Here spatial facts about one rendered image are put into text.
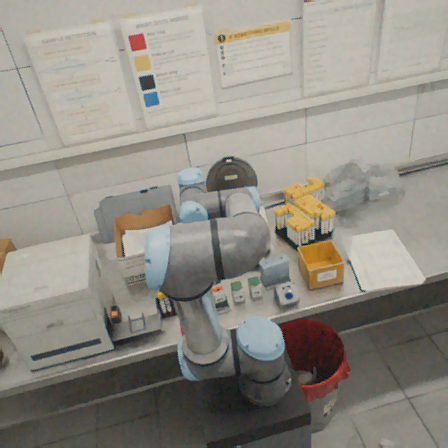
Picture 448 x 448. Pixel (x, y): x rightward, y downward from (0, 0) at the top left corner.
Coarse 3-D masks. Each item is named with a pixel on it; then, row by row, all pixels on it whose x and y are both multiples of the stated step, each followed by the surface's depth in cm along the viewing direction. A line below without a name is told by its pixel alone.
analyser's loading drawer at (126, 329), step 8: (128, 320) 150; (136, 320) 154; (144, 320) 152; (152, 320) 153; (160, 320) 150; (112, 328) 153; (120, 328) 152; (128, 328) 152; (136, 328) 151; (144, 328) 150; (152, 328) 151; (112, 336) 150; (120, 336) 149; (128, 336) 150
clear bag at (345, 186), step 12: (336, 168) 199; (348, 168) 195; (360, 168) 198; (324, 180) 200; (336, 180) 196; (348, 180) 193; (360, 180) 197; (324, 192) 200; (336, 192) 194; (348, 192) 195; (360, 192) 199; (324, 204) 200; (336, 204) 196; (348, 204) 199
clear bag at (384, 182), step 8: (376, 168) 200; (384, 168) 199; (392, 168) 200; (368, 176) 201; (376, 176) 199; (384, 176) 198; (392, 176) 198; (368, 184) 200; (376, 184) 199; (384, 184) 198; (392, 184) 198; (400, 184) 199; (368, 192) 201; (376, 192) 200; (384, 192) 199; (392, 192) 200; (400, 192) 200
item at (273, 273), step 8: (280, 256) 163; (264, 264) 161; (272, 264) 160; (280, 264) 161; (288, 264) 163; (264, 272) 161; (272, 272) 162; (280, 272) 164; (288, 272) 165; (264, 280) 163; (272, 280) 164; (280, 280) 166; (288, 280) 166
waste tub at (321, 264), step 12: (300, 252) 164; (312, 252) 169; (324, 252) 170; (336, 252) 163; (300, 264) 168; (312, 264) 172; (324, 264) 171; (336, 264) 157; (312, 276) 158; (324, 276) 159; (336, 276) 160; (312, 288) 162
